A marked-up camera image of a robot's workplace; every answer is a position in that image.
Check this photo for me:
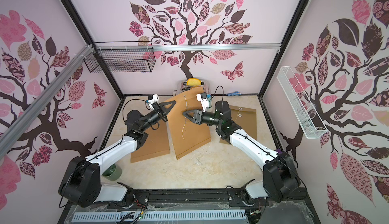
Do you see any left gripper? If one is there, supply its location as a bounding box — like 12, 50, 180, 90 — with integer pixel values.
139, 100, 176, 132

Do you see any brown file bag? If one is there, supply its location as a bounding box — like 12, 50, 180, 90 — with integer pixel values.
229, 105, 257, 139
167, 87, 211, 159
130, 122, 170, 163

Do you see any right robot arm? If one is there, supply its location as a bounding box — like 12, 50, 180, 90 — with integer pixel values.
183, 100, 301, 204

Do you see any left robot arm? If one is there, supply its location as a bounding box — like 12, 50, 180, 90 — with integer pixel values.
58, 100, 176, 208

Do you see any mint green toaster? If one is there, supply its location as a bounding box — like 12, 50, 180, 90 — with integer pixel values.
173, 79, 210, 96

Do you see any yellow bread slice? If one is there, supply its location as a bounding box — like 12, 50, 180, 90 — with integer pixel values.
186, 78, 202, 87

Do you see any green cup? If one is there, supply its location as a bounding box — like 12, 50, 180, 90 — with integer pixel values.
102, 164, 122, 181

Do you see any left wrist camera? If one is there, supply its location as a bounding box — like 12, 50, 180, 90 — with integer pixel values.
147, 94, 159, 106

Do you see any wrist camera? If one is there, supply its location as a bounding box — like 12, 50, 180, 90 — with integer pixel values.
196, 92, 212, 112
147, 94, 159, 106

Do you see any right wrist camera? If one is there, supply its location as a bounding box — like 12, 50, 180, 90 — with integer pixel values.
196, 92, 212, 112

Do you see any blue object at wall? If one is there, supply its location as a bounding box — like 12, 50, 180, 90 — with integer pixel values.
227, 91, 242, 96

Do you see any black wire basket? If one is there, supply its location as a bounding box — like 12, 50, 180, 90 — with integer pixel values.
84, 42, 156, 73

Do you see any white slotted cable duct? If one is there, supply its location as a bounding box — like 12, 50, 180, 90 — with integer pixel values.
71, 209, 247, 224

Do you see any white wire basket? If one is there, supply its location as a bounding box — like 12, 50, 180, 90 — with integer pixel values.
277, 66, 328, 139

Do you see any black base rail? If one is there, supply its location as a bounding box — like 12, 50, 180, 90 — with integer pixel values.
58, 186, 321, 224

